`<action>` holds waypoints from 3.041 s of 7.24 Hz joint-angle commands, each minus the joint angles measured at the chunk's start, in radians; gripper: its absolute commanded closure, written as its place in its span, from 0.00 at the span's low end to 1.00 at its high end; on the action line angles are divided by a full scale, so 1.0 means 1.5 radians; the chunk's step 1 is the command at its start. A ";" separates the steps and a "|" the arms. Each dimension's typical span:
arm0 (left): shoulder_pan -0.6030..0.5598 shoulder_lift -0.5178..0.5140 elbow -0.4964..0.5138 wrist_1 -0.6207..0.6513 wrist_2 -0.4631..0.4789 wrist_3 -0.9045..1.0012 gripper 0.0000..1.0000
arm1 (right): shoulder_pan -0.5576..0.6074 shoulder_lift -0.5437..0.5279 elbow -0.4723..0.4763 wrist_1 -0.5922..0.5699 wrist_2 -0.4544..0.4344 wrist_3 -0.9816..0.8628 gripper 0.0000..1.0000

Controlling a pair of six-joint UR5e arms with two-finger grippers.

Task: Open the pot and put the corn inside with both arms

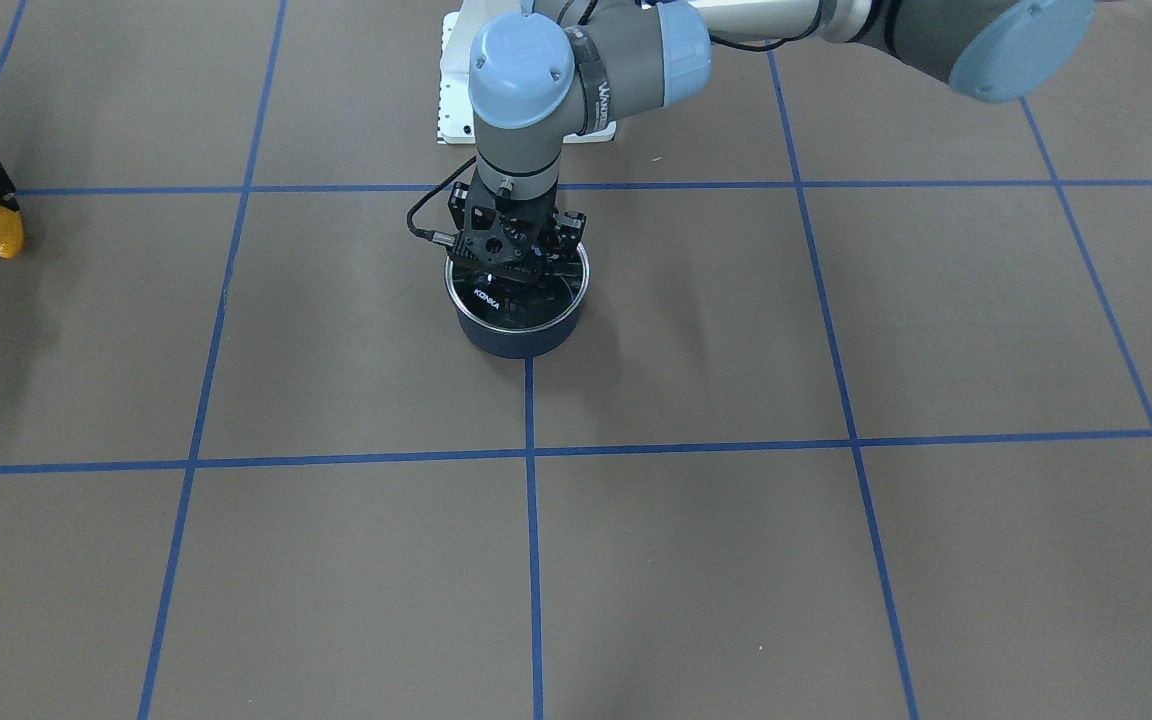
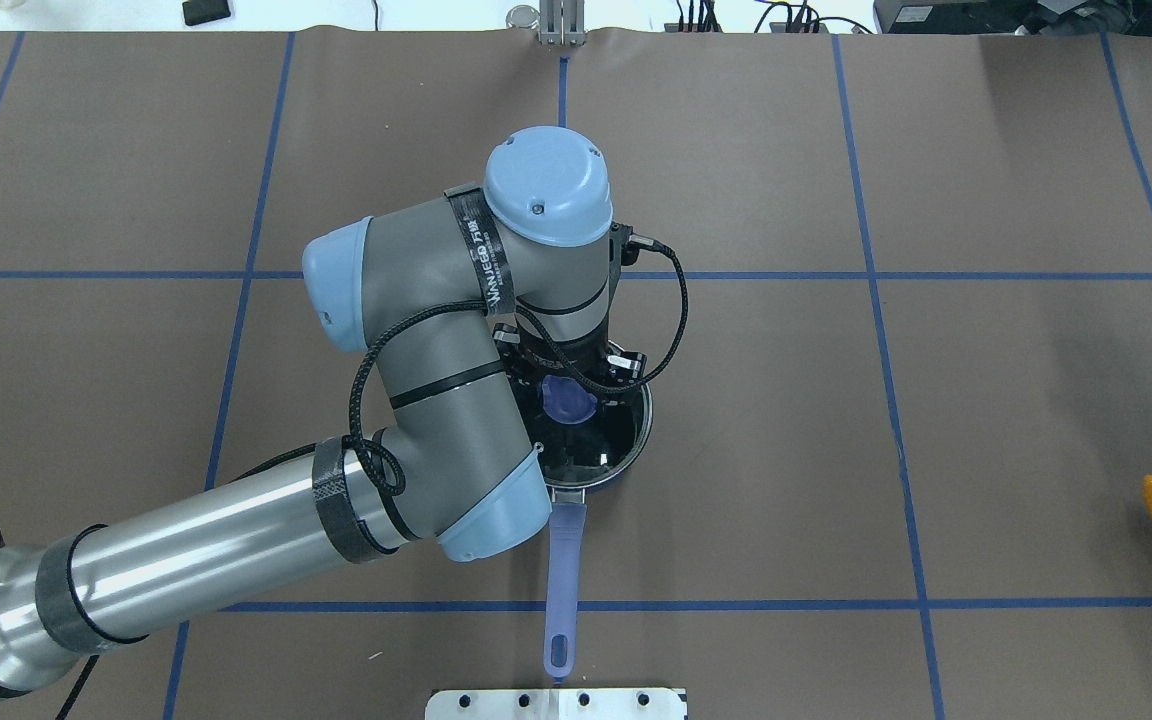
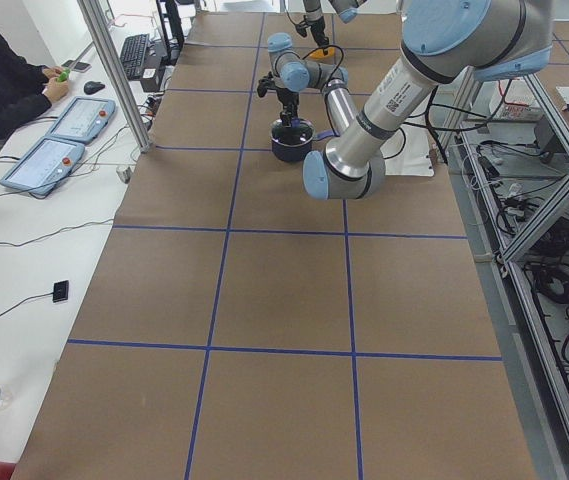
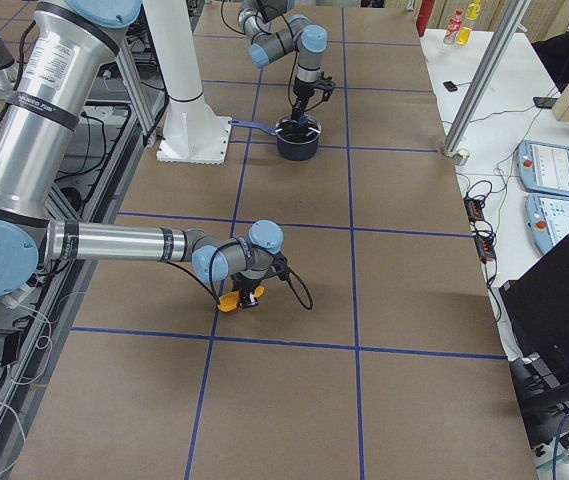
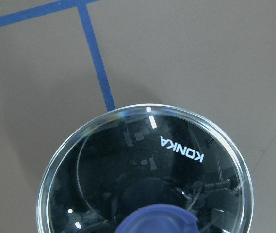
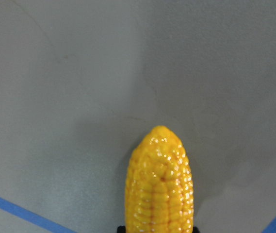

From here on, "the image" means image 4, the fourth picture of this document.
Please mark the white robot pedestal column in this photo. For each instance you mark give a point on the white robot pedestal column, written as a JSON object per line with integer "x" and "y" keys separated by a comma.
{"x": 171, "y": 32}

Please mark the dark blue saucepan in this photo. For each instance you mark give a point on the dark blue saucepan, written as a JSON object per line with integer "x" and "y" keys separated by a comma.
{"x": 289, "y": 151}

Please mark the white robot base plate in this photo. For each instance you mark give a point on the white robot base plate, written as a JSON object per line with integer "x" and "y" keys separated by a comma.
{"x": 205, "y": 143}

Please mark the upper teach pendant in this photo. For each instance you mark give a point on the upper teach pendant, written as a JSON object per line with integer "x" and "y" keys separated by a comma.
{"x": 543, "y": 167}

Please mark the red label drink bottle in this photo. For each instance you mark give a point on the red label drink bottle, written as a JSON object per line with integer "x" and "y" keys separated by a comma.
{"x": 453, "y": 28}

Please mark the yellow drink bottle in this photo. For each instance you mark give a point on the yellow drink bottle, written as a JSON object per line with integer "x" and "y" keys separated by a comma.
{"x": 471, "y": 14}

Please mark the black smartphone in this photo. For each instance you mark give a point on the black smartphone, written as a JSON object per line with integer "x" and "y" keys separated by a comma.
{"x": 544, "y": 102}

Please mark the aluminium frame post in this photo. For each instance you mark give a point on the aluminium frame post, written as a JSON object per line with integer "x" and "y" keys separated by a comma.
{"x": 488, "y": 64}

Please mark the brown paper table mat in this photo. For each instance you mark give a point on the brown paper table mat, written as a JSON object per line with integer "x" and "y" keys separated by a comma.
{"x": 396, "y": 373}

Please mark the teach pendant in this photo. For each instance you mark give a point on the teach pendant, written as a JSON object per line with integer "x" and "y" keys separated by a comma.
{"x": 543, "y": 167}
{"x": 548, "y": 219}

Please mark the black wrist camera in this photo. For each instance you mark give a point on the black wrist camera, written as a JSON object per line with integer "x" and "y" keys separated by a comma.
{"x": 280, "y": 268}

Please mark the black laptop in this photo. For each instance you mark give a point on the black laptop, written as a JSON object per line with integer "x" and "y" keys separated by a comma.
{"x": 537, "y": 303}

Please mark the yellow corn cob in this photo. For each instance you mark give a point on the yellow corn cob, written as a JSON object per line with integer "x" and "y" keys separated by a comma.
{"x": 230, "y": 301}

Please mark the black small device on table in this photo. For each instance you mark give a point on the black small device on table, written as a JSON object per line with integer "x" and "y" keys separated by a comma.
{"x": 450, "y": 86}

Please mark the lower teach pendant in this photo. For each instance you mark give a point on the lower teach pendant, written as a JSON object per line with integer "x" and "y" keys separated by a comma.
{"x": 548, "y": 219}

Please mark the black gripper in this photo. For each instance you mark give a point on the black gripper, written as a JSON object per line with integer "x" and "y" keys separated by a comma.
{"x": 245, "y": 281}
{"x": 301, "y": 95}

